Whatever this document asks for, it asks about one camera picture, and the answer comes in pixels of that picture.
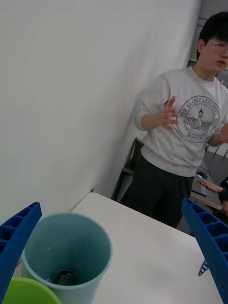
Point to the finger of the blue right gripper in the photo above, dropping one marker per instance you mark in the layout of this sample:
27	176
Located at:
203	268

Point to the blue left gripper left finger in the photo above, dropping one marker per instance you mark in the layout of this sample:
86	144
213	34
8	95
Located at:
12	251

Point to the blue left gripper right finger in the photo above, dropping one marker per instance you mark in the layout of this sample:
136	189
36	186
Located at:
215	251

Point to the black and silver drink can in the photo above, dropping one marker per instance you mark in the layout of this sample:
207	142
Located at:
64	278

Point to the person's left forearm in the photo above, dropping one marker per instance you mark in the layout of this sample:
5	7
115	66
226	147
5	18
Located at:
215	141

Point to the person's right forearm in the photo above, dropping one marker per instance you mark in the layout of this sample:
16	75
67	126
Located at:
149	121

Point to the person's hand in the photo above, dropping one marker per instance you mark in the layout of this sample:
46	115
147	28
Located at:
210	185

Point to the person's left hand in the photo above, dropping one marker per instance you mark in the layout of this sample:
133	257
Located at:
224	134

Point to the person's right hand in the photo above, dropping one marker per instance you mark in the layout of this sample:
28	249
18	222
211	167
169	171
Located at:
168	116

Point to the green plastic bin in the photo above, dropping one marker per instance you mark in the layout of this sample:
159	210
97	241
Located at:
28	292

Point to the person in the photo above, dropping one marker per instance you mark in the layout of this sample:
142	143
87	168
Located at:
171	152
224	194

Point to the pale blue plastic bin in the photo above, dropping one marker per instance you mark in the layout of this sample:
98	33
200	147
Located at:
71	237

